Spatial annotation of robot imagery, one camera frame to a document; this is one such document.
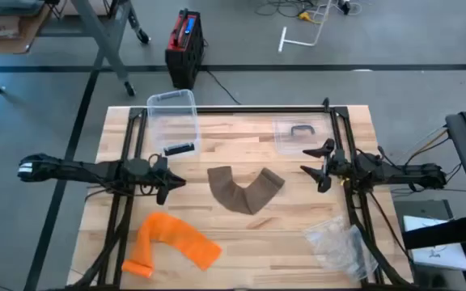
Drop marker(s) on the wooden desk with grey legs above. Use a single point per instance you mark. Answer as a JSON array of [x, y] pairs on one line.
[[99, 40]]

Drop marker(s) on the yellow plug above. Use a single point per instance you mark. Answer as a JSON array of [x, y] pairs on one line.
[[305, 16]]

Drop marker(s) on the dark grey sheet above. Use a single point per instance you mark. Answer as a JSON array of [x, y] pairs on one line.
[[6, 7]]

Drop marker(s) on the brown elastic bandage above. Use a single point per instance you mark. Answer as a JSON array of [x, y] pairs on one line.
[[237, 198]]

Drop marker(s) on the clear plastic bin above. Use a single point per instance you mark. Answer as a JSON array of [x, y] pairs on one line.
[[172, 121]]

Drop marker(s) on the orange elastic bandage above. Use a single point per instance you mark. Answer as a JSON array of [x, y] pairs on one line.
[[176, 236]]

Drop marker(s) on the black flat beam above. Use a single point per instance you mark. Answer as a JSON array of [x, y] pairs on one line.
[[439, 233]]

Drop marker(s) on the white box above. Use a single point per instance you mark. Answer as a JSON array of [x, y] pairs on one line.
[[439, 256]]

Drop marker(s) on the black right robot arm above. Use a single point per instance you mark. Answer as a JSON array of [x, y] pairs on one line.
[[411, 174]]

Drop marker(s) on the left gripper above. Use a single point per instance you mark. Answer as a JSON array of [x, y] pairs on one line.
[[161, 178]]

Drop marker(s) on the red and black crate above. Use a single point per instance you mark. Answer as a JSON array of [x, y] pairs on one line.
[[184, 60]]

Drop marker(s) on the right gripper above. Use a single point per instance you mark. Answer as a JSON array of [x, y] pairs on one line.
[[340, 165]]

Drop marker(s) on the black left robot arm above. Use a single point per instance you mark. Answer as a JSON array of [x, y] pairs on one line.
[[75, 169]]

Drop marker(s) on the clear plastic bag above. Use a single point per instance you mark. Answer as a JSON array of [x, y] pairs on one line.
[[334, 246]]

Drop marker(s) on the white T-shaped stand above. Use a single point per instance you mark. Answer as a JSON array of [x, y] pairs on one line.
[[282, 40]]

